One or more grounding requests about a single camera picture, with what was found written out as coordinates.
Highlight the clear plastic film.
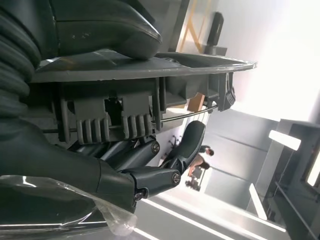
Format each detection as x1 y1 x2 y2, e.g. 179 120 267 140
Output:
0 174 138 238

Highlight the black case with yellow mark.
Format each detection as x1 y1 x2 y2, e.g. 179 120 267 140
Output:
207 11 225 48

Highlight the ceiling light panel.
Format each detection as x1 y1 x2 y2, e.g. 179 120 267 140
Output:
248 183 268 222
306 150 320 188
269 129 302 152

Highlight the brown cardboard box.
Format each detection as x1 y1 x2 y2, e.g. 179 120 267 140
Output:
186 93 206 114

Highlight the person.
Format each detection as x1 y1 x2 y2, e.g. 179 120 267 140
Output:
187 152 211 178
198 145 215 159

